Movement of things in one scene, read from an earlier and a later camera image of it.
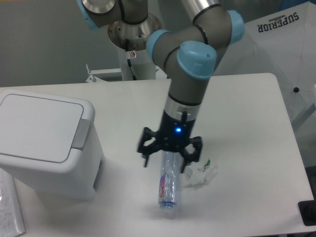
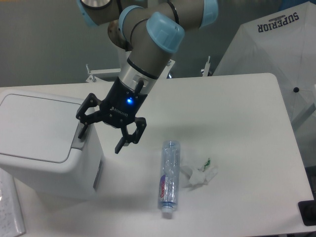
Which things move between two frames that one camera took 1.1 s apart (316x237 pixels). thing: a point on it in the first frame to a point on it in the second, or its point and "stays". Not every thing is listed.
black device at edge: x=307 y=210 stays
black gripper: x=174 y=135 to x=123 y=104
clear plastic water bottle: x=169 y=186 stays
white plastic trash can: x=51 y=143 stays
